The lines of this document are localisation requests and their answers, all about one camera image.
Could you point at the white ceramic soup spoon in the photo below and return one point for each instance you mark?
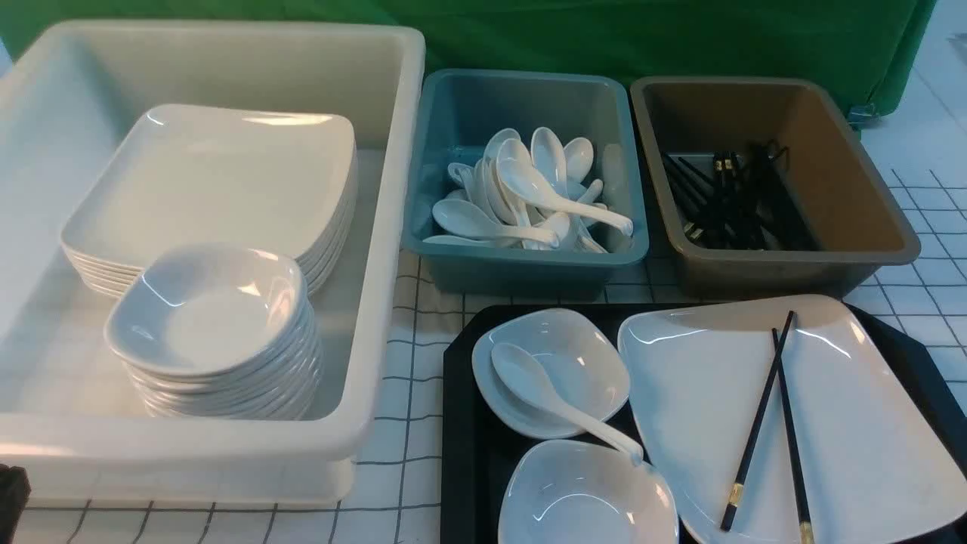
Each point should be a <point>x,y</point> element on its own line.
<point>527,379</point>

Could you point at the white bowl tray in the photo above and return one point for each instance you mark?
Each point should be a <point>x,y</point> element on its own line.
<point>569,491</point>
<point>581,362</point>

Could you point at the black chopstick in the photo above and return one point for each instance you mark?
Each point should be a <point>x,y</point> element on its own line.
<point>804,517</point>
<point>736,492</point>

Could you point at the large white square plate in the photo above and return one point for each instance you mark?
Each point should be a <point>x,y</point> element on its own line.
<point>874,470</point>

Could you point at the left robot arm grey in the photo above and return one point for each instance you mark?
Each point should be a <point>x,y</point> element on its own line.
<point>15,492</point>

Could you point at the pile of white spoons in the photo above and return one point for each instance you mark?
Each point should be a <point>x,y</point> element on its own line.
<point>530,196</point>

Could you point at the teal plastic bin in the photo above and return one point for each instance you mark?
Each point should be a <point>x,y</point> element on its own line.
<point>460,111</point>

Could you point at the white checked tablecloth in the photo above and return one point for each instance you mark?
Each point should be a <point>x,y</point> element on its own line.
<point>919,150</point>

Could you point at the pile of black chopsticks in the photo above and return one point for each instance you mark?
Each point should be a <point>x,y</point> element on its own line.
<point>740,202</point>

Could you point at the stack of white bowls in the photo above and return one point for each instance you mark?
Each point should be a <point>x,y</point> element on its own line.
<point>217,331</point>

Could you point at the stack of white square plates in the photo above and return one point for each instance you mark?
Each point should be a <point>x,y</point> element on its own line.
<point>187,174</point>

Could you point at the brown plastic bin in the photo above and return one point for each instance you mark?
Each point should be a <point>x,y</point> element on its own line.
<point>844,199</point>

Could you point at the metal binder clip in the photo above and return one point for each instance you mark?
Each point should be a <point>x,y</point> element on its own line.
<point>861,115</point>

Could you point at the green cloth backdrop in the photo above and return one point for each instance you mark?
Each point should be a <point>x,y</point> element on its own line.
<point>861,52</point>

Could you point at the large white plastic tub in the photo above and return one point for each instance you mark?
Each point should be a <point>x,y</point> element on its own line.
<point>70,415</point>

